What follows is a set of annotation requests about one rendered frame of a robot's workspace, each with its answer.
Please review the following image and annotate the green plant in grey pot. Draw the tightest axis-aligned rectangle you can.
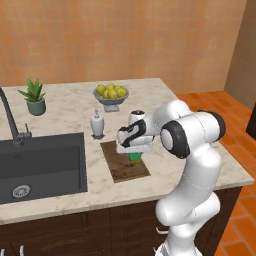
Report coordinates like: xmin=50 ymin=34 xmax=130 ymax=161
xmin=17 ymin=78 xmax=47 ymax=117

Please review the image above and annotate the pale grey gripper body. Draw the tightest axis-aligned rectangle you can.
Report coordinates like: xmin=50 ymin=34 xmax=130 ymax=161
xmin=115 ymin=134 xmax=155 ymax=155

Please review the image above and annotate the brown wooden cutting board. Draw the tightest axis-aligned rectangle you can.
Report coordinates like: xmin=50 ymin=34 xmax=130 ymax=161
xmin=99 ymin=139 xmax=152 ymax=184

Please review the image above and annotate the dark brown cupboard door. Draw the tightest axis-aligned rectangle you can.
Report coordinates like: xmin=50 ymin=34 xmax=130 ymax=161
xmin=0 ymin=209 xmax=112 ymax=256
xmin=109 ymin=199 xmax=172 ymax=256

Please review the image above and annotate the grey fruit bowl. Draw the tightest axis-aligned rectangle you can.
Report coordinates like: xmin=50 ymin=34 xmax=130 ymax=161
xmin=92 ymin=88 xmax=130 ymax=113

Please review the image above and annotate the dark grey sink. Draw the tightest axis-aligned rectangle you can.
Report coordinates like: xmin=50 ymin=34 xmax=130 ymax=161
xmin=0 ymin=131 xmax=89 ymax=205

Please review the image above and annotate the dark grey tap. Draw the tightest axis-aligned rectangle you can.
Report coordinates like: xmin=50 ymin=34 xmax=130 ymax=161
xmin=0 ymin=87 xmax=33 ymax=148

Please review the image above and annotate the green sponge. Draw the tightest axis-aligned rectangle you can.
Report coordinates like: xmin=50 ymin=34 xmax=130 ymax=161
xmin=128 ymin=151 xmax=144 ymax=163

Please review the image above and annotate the dark brown cupboard side panel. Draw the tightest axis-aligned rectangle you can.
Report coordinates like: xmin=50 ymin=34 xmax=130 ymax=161
xmin=195 ymin=186 xmax=243 ymax=256

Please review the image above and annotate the white soap dispenser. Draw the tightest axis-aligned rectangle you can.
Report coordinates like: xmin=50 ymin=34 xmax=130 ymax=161
xmin=89 ymin=109 xmax=106 ymax=140

